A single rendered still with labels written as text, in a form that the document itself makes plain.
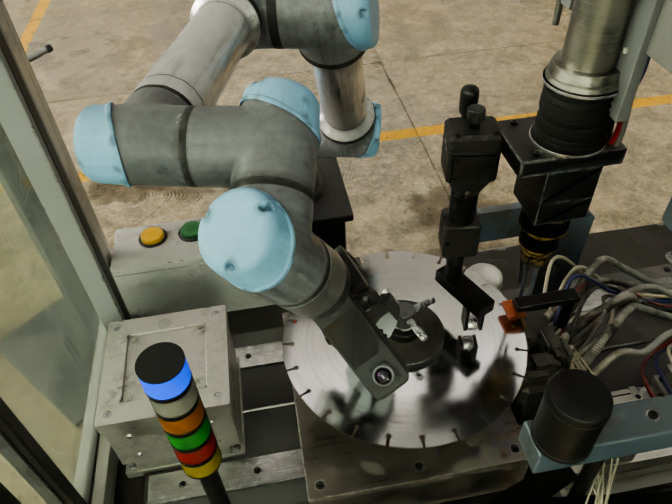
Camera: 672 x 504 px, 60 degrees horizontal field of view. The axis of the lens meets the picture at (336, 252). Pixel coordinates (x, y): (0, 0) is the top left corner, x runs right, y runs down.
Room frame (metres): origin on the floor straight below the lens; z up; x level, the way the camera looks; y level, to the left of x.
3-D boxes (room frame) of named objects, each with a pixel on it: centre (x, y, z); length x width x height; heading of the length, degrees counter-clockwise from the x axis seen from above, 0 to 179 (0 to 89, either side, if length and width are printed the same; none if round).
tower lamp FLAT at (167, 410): (0.31, 0.16, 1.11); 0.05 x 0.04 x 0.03; 8
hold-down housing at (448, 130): (0.52, -0.15, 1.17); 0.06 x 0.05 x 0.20; 89
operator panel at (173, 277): (0.77, 0.25, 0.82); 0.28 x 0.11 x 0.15; 98
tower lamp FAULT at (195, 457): (0.31, 0.16, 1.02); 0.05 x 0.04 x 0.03; 8
